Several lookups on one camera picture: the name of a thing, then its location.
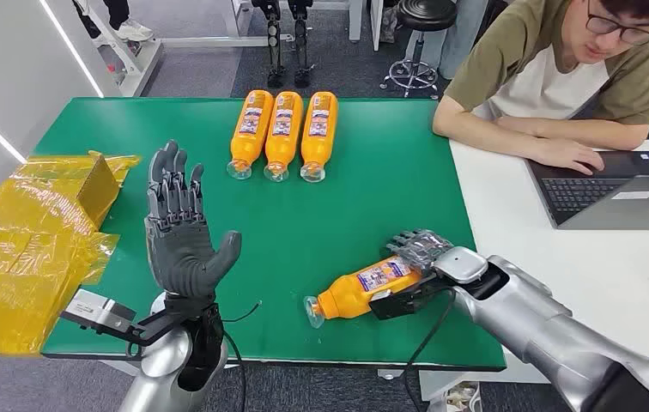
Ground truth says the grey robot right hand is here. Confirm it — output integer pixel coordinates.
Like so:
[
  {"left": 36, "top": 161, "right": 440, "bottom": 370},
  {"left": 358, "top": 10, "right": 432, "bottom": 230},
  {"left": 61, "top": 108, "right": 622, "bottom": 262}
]
[{"left": 385, "top": 228, "right": 454, "bottom": 275}]

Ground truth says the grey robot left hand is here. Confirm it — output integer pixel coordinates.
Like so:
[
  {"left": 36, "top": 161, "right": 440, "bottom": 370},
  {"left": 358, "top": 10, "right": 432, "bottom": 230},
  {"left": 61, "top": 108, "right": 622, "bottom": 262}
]
[{"left": 145, "top": 139, "right": 243, "bottom": 302}]

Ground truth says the orange juice bottle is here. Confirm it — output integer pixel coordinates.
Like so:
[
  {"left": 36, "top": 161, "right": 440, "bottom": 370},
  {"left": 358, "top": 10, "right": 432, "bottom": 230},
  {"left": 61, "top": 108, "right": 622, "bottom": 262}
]
[
  {"left": 263, "top": 90, "right": 305, "bottom": 183},
  {"left": 300, "top": 91, "right": 339, "bottom": 184},
  {"left": 226, "top": 89, "right": 275, "bottom": 181},
  {"left": 304, "top": 256, "right": 423, "bottom": 330}
]

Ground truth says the yellow film wrapped cardboard box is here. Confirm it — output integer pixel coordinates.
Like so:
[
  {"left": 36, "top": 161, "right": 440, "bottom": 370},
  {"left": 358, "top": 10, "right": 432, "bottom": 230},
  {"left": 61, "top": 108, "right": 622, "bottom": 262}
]
[{"left": 0, "top": 150, "right": 143, "bottom": 358}]

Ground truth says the grey laptop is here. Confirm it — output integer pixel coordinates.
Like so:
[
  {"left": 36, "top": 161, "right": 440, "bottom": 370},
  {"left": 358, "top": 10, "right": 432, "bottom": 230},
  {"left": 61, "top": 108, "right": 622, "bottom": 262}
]
[{"left": 526, "top": 150, "right": 649, "bottom": 232}]

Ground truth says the standing person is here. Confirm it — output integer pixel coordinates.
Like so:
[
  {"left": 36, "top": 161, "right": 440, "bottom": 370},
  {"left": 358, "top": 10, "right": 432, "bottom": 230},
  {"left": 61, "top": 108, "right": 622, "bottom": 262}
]
[{"left": 72, "top": 0, "right": 155, "bottom": 43}]

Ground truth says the black round stool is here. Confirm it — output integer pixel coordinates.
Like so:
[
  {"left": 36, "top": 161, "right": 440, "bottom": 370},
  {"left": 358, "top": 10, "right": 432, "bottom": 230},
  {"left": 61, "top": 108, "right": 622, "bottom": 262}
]
[{"left": 379, "top": 0, "right": 459, "bottom": 100}]

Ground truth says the black robot leg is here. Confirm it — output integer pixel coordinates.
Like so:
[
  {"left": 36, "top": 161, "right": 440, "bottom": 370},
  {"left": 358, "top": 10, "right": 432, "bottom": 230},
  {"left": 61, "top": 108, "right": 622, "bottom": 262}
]
[
  {"left": 252, "top": 0, "right": 287, "bottom": 89},
  {"left": 288, "top": 0, "right": 315, "bottom": 89}
]

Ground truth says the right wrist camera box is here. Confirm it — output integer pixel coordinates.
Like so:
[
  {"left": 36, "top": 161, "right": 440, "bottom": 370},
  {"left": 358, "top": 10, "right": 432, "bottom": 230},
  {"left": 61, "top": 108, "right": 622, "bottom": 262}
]
[{"left": 368, "top": 277, "right": 452, "bottom": 321}]

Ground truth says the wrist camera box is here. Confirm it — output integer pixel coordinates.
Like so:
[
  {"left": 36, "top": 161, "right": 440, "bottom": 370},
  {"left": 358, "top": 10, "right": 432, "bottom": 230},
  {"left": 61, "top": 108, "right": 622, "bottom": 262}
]
[
  {"left": 368, "top": 277, "right": 452, "bottom": 321},
  {"left": 61, "top": 289, "right": 138, "bottom": 342}
]

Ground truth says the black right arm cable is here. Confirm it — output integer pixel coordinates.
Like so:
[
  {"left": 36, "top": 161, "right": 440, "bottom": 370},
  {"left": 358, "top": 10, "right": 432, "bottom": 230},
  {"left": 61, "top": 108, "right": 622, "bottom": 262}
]
[{"left": 403, "top": 287, "right": 458, "bottom": 412}]

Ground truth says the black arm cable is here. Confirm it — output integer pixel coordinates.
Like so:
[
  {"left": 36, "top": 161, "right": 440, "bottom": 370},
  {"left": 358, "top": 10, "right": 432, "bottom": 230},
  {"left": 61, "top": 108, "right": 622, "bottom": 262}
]
[
  {"left": 221, "top": 301, "right": 263, "bottom": 412},
  {"left": 403, "top": 287, "right": 458, "bottom": 412}
]

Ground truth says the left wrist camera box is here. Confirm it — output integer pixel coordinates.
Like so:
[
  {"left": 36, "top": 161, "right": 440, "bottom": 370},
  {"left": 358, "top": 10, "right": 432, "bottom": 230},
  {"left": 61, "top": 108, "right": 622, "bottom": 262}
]
[{"left": 61, "top": 289, "right": 138, "bottom": 342}]

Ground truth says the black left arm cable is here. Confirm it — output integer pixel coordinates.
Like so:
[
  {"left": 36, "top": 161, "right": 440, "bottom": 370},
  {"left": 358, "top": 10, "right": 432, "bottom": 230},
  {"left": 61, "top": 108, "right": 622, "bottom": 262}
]
[{"left": 221, "top": 301, "right": 263, "bottom": 412}]

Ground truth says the white metal stand frame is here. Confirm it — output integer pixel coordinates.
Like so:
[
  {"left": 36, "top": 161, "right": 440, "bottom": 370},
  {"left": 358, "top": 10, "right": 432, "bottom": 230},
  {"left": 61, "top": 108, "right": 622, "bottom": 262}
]
[{"left": 71, "top": 0, "right": 164, "bottom": 98}]

